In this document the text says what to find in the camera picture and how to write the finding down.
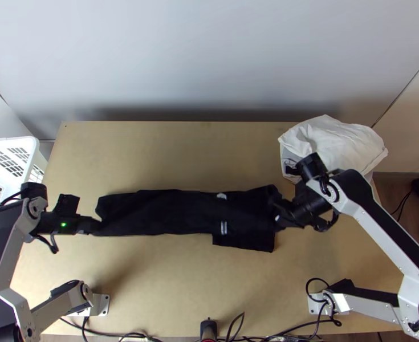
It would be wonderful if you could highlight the black t-shirt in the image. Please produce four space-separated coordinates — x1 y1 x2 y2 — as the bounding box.
94 184 286 254

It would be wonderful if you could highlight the white garment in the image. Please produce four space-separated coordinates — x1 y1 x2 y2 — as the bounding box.
277 114 389 185

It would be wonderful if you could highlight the white laundry basket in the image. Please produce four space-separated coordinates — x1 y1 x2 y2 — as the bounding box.
0 136 48 283

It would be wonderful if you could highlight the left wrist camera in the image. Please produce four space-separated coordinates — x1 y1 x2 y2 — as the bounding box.
56 193 81 216

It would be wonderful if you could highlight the black cable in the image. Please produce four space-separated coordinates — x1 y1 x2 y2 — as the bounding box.
390 192 416 217
313 209 340 233
29 230 59 255
305 277 343 327
226 311 246 342

